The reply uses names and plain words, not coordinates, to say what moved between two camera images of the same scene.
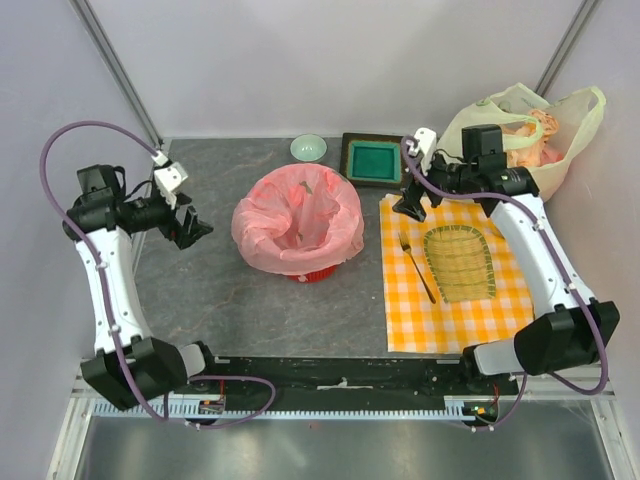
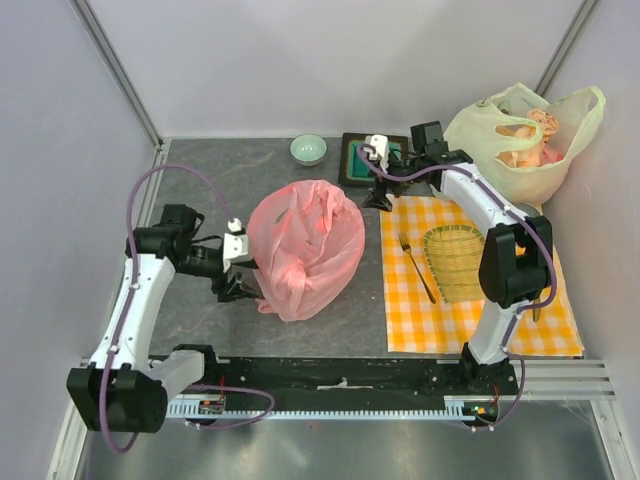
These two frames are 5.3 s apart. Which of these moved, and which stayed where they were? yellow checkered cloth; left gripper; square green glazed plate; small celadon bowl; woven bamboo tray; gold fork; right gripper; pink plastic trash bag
Moved: left gripper; right gripper; pink plastic trash bag
Stayed: small celadon bowl; square green glazed plate; gold fork; woven bamboo tray; yellow checkered cloth
